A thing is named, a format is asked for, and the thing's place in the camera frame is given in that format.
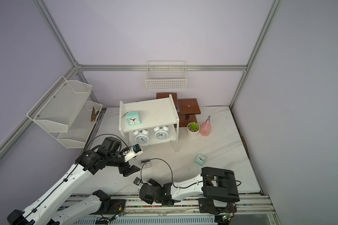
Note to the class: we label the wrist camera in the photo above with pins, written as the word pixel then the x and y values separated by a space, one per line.
pixel 138 182
pixel 132 152

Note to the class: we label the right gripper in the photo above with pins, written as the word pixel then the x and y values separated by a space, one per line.
pixel 147 199

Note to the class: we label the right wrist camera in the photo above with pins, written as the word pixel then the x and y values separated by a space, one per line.
pixel 138 182

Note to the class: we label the small green potted plant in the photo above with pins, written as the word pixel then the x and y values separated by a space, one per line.
pixel 193 129

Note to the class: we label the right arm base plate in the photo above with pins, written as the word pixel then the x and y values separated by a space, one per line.
pixel 215 207

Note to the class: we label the white mesh two-tier wall rack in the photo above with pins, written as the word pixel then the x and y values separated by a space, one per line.
pixel 64 112

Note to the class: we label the aluminium frame rail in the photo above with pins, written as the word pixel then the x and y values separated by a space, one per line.
pixel 137 68

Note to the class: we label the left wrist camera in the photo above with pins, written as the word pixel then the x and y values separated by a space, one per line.
pixel 132 152

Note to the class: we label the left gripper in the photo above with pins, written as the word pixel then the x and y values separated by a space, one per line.
pixel 130 171

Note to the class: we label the white twin-bell alarm clock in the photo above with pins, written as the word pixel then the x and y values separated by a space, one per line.
pixel 141 136
pixel 161 133

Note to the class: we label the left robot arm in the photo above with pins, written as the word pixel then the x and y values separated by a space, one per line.
pixel 44 211

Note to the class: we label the mint square alarm clock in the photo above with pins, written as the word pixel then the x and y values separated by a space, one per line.
pixel 200 160

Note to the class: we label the white wire wall basket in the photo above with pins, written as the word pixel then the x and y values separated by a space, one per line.
pixel 173 80

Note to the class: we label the brown wooden step stand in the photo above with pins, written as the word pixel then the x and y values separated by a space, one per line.
pixel 187 108

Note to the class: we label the white two-tier shelf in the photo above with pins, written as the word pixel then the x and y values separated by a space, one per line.
pixel 153 113

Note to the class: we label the pink spray bottle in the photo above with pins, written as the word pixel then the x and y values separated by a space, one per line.
pixel 206 128

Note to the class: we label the clear grey square clock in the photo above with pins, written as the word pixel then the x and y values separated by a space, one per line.
pixel 146 163

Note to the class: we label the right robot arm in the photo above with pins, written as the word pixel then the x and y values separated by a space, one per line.
pixel 213 183

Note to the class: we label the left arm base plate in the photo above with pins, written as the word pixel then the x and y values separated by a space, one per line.
pixel 112 206

